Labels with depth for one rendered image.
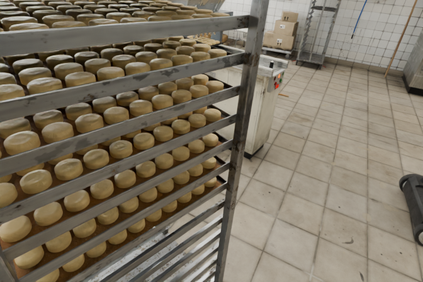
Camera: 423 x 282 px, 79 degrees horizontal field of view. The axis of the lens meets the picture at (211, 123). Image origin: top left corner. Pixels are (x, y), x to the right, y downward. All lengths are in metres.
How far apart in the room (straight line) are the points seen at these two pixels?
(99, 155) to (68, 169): 0.06
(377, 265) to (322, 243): 0.33
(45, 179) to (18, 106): 0.18
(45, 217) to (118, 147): 0.19
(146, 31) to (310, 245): 1.75
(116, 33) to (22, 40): 0.13
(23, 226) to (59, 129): 0.21
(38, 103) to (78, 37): 0.12
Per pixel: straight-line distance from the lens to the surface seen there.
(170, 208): 0.84
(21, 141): 0.54
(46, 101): 0.47
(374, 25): 6.03
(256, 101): 2.15
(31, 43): 0.44
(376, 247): 2.21
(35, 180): 0.59
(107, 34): 0.47
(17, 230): 0.65
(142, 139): 0.64
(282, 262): 1.85
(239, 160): 0.83
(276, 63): 2.33
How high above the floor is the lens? 1.51
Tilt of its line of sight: 31 degrees down
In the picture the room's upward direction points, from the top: 5 degrees clockwise
